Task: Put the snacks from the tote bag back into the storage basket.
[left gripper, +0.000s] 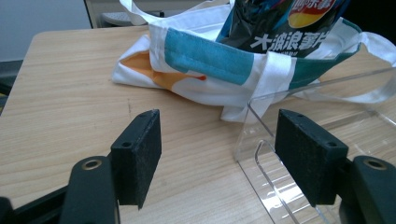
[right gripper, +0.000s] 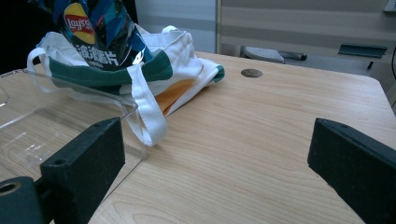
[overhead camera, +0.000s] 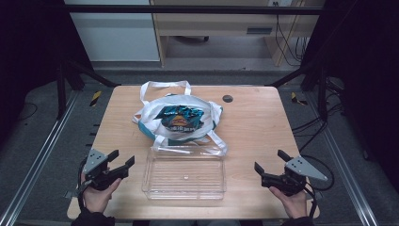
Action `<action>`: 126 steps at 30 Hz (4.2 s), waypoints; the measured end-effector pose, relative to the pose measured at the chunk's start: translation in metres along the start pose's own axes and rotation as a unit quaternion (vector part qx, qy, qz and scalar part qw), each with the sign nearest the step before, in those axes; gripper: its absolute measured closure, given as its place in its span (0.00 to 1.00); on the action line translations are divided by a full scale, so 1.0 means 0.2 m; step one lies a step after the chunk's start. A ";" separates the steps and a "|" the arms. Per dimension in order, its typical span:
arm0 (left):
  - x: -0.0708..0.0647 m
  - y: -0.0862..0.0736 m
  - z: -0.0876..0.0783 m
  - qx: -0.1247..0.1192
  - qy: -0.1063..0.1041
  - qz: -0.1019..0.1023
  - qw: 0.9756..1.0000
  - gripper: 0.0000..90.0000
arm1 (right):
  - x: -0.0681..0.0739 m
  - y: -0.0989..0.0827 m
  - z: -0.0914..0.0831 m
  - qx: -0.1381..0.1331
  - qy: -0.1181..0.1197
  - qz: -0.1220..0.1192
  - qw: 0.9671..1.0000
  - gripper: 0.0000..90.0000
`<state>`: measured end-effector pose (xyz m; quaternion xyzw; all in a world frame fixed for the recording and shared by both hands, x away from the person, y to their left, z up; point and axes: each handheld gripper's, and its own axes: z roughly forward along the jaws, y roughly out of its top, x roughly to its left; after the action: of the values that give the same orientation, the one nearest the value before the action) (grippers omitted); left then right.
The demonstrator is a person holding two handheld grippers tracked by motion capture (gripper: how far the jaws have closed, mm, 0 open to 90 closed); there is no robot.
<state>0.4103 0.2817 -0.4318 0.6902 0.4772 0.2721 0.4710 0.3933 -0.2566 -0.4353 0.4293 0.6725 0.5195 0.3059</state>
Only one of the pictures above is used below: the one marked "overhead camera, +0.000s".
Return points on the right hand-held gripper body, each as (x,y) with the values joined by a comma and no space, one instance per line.
(301,168)

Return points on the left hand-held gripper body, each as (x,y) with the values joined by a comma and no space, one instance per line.
(94,160)

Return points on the clear plastic tray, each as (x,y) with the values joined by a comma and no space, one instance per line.
(184,175)

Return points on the blue snack packet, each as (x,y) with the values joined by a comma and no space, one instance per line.
(179,117)

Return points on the white and teal tote bag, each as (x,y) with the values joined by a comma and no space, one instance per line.
(180,117)

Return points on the person's right hand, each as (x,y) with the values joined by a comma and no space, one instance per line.
(293,204)

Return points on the person's left hand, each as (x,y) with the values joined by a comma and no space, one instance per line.
(98,198)

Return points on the yellow and black floor tape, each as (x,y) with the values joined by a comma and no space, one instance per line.
(296,99)
(96,98)

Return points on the black metal stand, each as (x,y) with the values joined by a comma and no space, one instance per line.
(61,91)
(322,91)

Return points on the white cabinet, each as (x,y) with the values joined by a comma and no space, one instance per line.
(116,34)

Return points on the black curtain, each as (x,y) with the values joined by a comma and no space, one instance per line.
(363,62)
(28,47)

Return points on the light wooden desk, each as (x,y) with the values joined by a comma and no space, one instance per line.
(216,22)

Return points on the aluminium floor rail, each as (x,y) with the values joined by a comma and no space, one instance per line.
(348,175)
(37,160)

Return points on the black metal frame bar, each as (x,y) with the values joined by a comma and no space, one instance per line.
(188,9)

